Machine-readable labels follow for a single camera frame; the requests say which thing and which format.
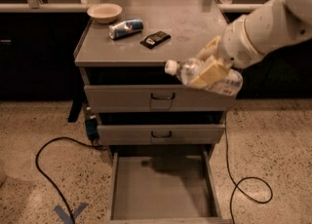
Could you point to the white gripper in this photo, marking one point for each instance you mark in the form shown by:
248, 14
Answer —
237, 44

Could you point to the clear plastic water bottle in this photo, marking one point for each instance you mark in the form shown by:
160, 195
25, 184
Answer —
185, 70

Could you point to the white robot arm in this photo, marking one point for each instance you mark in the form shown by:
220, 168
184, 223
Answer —
279, 23

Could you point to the middle grey drawer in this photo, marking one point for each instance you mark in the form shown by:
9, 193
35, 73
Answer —
160, 134

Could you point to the top grey drawer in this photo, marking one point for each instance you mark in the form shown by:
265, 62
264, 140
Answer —
152, 98

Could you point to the grey metal drawer cabinet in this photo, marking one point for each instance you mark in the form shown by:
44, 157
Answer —
106, 62

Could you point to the bottom grey open drawer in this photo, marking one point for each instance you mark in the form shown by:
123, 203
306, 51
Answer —
165, 188

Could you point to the black snack packet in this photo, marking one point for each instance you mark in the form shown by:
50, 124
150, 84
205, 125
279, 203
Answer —
153, 40

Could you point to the blue silver drink can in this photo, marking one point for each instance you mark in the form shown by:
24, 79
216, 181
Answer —
125, 28

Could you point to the white ceramic bowl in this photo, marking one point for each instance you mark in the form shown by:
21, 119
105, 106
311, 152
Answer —
105, 13

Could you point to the blue power adapter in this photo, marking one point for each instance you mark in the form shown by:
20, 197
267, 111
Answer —
91, 128

